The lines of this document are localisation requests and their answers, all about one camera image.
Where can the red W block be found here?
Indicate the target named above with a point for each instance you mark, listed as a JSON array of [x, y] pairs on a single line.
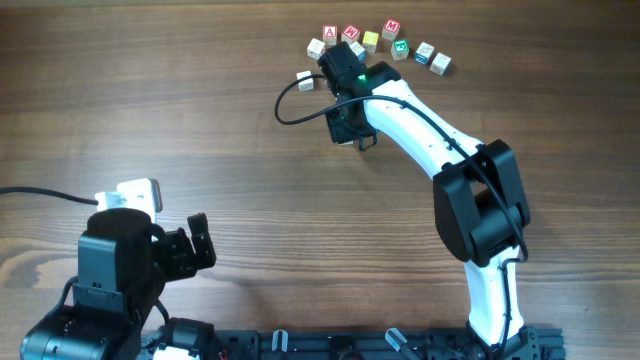
[[350, 34]]

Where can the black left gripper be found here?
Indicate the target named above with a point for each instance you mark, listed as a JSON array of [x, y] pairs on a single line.
[[175, 242]]

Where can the blue sided picture block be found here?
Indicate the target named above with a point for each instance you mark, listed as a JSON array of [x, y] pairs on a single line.
[[359, 51]]

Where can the red A block top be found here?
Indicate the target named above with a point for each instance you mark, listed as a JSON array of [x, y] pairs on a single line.
[[330, 34]]

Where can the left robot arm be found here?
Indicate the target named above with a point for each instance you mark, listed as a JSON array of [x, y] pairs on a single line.
[[124, 262]]

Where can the red M block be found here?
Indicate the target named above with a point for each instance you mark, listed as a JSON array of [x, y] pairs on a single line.
[[391, 29]]

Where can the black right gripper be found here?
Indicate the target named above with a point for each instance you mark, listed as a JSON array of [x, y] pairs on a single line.
[[338, 134]]

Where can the green letter block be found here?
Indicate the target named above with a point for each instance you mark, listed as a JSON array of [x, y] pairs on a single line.
[[400, 49]]

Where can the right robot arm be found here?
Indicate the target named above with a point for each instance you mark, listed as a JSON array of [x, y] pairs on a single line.
[[479, 202]]

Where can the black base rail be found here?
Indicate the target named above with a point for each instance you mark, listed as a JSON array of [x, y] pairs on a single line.
[[529, 343]]

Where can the plain block upper left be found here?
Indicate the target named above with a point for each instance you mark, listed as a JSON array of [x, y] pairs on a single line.
[[316, 48]]

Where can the plain block far right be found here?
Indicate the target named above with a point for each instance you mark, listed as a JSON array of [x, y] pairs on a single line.
[[440, 64]]

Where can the blue picture block right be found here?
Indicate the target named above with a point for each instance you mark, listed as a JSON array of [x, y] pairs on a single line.
[[423, 53]]

